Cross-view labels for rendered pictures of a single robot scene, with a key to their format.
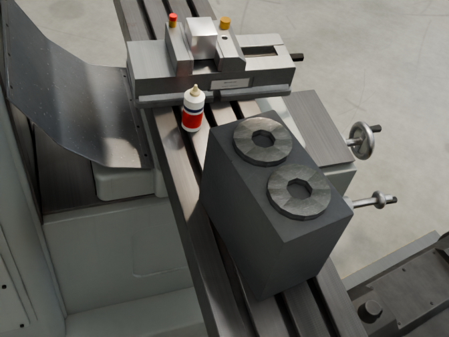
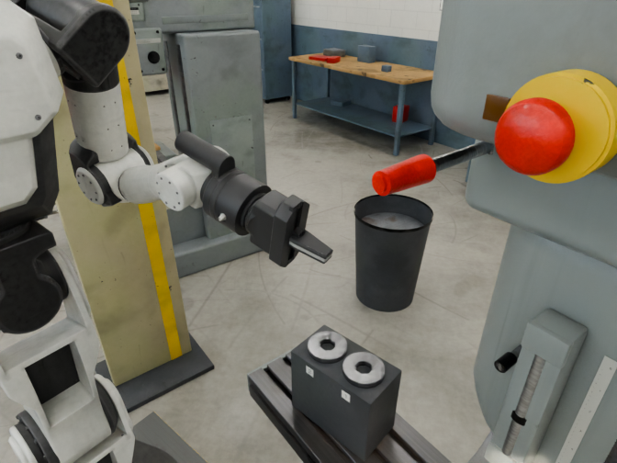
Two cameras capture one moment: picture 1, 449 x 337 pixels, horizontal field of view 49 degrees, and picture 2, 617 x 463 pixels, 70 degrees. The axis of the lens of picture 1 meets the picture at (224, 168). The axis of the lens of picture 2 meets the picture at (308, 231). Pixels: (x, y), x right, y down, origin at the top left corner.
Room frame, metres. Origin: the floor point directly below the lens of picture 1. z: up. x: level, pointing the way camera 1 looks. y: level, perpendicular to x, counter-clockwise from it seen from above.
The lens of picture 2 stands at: (1.14, -0.29, 1.83)
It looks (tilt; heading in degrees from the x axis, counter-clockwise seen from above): 30 degrees down; 169
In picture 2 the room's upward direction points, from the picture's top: straight up
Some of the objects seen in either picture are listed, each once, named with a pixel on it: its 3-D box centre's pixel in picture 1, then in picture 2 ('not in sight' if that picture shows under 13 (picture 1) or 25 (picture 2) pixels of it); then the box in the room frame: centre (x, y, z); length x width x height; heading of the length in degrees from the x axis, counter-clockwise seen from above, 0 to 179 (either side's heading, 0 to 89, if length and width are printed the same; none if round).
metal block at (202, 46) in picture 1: (200, 38); not in sight; (0.84, 0.10, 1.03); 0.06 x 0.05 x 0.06; 24
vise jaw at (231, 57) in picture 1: (225, 45); not in sight; (0.86, 0.05, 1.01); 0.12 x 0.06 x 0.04; 24
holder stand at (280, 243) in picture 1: (267, 202); (342, 387); (0.47, -0.08, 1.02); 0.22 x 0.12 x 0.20; 37
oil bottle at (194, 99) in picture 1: (193, 105); not in sight; (0.70, 0.08, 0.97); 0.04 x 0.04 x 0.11
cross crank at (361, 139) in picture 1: (351, 142); not in sight; (1.05, -0.35, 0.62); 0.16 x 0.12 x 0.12; 116
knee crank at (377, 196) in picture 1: (367, 202); not in sight; (0.94, -0.44, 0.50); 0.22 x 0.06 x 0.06; 116
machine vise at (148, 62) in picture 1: (211, 59); not in sight; (0.85, 0.07, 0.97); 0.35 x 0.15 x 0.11; 114
